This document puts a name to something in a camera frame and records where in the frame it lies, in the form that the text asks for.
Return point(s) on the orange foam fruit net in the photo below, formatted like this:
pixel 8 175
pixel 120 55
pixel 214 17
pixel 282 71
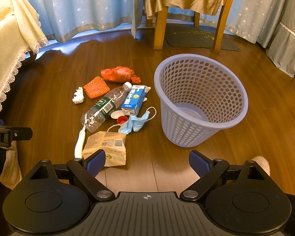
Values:
pixel 95 87

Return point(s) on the person's socked foot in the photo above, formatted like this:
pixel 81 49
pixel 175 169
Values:
pixel 260 164

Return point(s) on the wooden chair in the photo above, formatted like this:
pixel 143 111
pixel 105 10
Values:
pixel 159 29

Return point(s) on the cream lace-edged blanket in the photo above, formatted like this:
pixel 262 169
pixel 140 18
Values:
pixel 5 41

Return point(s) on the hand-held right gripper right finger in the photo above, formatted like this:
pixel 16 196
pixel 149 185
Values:
pixel 199 163

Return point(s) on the small white plastic lid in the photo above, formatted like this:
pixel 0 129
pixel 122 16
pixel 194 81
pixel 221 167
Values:
pixel 116 114

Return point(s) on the clear plastic bottle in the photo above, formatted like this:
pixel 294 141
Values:
pixel 100 108

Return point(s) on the red plastic bag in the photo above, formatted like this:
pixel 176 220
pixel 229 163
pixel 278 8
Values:
pixel 118 73

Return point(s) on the dark grey floor mat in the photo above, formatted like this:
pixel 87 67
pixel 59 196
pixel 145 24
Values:
pixel 186 38

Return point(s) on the red bottle cap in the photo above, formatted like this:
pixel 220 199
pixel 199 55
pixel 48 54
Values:
pixel 121 120

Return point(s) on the beige snack packet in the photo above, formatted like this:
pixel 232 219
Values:
pixel 105 142

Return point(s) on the lavender plastic mesh wastebasket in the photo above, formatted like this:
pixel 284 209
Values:
pixel 186 127

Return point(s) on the blue and white milk carton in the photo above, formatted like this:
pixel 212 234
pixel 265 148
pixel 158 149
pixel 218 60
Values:
pixel 134 98

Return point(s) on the grey-blue frilled cloth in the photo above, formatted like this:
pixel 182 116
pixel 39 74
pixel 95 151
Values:
pixel 285 46

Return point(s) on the white tissue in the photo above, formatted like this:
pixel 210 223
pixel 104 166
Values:
pixel 78 97

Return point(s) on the blue star-print curtain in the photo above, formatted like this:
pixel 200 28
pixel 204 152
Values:
pixel 76 5

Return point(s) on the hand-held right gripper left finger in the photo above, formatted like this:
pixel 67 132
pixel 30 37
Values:
pixel 95 163

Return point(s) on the blue face mask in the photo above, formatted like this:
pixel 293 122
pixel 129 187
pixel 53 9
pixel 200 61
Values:
pixel 135 124

